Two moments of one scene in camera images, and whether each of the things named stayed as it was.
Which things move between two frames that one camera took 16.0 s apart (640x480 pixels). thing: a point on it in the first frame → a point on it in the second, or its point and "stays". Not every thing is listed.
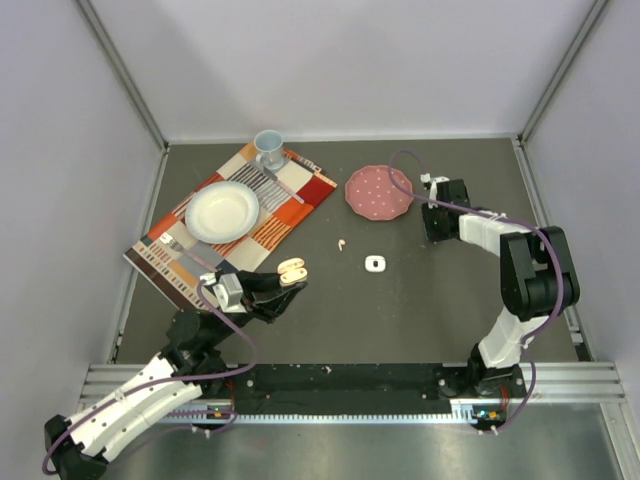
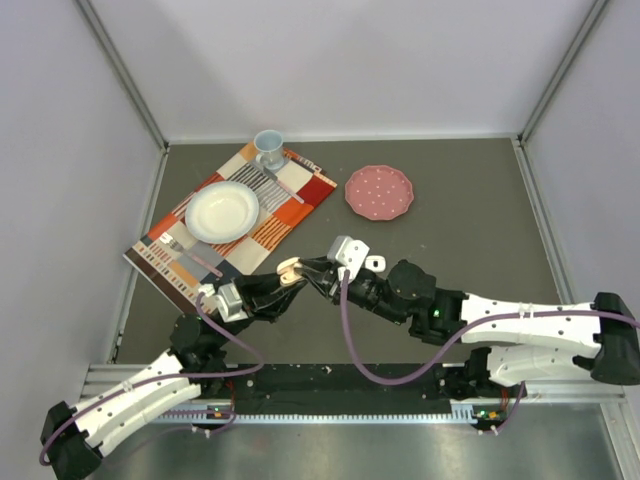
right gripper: x=432 y=234 → x=327 y=283
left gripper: x=257 y=286 stays
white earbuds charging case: x=375 y=263 stays
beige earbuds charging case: x=291 y=271 stays
